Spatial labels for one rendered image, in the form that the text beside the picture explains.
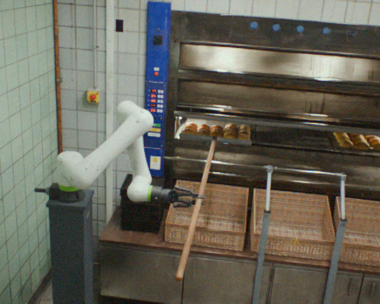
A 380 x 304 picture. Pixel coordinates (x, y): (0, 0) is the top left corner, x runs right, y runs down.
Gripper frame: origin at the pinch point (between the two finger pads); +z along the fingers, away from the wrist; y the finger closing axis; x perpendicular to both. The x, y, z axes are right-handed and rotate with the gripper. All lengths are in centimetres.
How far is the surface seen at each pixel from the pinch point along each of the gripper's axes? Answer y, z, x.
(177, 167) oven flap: 25, -25, -99
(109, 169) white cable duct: 32, -78, -98
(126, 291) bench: 103, -50, -46
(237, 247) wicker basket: 59, 25, -52
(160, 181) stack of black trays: 30, -36, -83
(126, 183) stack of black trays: 30, -58, -72
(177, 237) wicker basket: 57, -17, -52
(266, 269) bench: 70, 47, -48
